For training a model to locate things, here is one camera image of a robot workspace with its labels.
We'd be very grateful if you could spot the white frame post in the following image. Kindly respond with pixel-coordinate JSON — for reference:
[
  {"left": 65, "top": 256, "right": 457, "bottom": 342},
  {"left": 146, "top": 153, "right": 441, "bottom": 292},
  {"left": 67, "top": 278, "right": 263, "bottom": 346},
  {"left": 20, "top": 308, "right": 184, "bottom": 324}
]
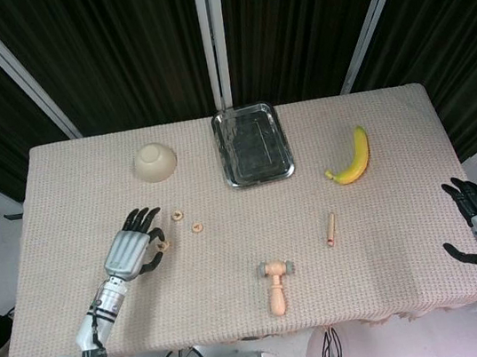
[
  {"left": 326, "top": 0, "right": 434, "bottom": 96},
  {"left": 192, "top": 0, "right": 238, "bottom": 112},
  {"left": 0, "top": 0, "right": 82, "bottom": 151}
]

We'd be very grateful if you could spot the small wooden stick red band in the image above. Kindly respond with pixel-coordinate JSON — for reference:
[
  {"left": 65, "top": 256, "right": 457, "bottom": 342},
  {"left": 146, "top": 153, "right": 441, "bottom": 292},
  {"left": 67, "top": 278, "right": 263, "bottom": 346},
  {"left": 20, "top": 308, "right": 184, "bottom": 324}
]
[{"left": 321, "top": 211, "right": 340, "bottom": 249}]

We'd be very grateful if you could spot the cream upturned bowl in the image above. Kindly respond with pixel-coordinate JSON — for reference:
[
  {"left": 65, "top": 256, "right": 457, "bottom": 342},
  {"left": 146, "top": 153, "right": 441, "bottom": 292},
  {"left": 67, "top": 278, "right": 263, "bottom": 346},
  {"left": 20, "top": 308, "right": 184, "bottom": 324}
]
[{"left": 130, "top": 139, "right": 181, "bottom": 186}]

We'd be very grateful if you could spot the beige woven tablecloth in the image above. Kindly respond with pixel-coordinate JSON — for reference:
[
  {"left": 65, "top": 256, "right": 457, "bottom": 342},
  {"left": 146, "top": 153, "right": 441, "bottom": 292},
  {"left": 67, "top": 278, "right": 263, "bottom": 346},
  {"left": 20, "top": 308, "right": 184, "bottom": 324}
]
[{"left": 0, "top": 71, "right": 477, "bottom": 357}]

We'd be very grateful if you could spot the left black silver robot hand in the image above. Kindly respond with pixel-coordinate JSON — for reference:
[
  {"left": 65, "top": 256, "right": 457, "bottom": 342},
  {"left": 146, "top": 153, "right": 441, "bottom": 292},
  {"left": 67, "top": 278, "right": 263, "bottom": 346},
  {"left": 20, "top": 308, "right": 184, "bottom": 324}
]
[{"left": 96, "top": 203, "right": 177, "bottom": 284}]

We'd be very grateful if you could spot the peach plastic toy hammer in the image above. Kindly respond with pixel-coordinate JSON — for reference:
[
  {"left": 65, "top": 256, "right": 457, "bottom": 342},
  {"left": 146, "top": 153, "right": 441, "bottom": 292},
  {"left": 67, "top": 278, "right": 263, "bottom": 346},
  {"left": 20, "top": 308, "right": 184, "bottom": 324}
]
[{"left": 258, "top": 257, "right": 305, "bottom": 319}]

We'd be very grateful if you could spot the red and black cable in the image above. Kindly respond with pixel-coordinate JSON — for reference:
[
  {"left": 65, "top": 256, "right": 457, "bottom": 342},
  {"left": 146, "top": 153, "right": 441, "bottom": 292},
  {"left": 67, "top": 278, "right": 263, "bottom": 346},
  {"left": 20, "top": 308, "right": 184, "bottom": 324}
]
[{"left": 315, "top": 326, "right": 343, "bottom": 357}]

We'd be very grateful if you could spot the yellow banana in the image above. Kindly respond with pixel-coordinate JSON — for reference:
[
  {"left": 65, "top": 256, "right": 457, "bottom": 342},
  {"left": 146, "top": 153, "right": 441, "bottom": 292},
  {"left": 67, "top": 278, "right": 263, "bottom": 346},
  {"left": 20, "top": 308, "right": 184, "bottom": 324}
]
[{"left": 319, "top": 123, "right": 376, "bottom": 188}]

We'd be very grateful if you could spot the rectangular metal tray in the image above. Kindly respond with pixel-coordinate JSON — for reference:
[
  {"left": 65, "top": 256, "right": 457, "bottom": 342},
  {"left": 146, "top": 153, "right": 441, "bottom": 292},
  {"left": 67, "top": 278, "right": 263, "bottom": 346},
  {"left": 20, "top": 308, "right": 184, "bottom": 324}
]
[{"left": 209, "top": 97, "right": 298, "bottom": 193}]

